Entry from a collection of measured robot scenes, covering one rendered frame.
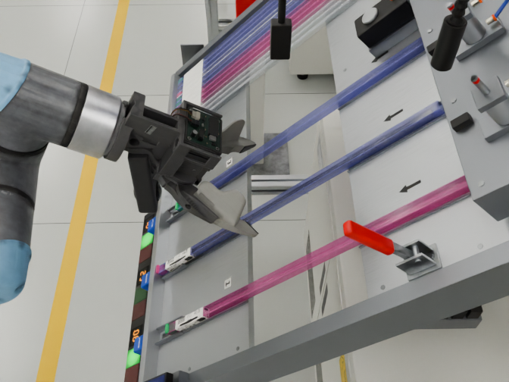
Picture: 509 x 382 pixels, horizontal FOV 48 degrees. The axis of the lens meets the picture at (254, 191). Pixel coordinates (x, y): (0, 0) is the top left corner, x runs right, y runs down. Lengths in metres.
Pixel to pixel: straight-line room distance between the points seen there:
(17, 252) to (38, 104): 0.15
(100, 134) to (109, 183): 1.38
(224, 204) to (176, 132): 0.10
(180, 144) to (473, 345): 0.63
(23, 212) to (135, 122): 0.15
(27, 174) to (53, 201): 1.33
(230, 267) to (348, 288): 0.30
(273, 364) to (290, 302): 1.01
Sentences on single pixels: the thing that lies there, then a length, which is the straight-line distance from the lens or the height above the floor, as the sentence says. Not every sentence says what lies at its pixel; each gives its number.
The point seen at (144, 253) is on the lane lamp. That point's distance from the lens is 1.04.
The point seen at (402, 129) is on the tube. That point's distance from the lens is 0.68.
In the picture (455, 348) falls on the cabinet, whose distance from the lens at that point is 1.04.
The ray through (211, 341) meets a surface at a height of 0.80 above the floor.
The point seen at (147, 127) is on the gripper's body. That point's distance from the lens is 0.64.
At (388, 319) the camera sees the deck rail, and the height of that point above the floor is 0.99.
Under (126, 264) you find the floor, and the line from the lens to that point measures 1.81.
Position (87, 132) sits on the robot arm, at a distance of 0.64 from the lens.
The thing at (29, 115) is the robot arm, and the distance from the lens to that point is 0.64.
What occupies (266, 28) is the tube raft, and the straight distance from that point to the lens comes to 1.04.
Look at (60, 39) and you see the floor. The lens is 2.65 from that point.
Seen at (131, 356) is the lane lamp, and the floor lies 0.65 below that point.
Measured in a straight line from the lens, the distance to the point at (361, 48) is 0.84.
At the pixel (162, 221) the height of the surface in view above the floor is 0.73.
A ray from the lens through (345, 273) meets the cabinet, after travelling 1.05.
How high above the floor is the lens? 1.53
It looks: 52 degrees down
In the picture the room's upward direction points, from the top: straight up
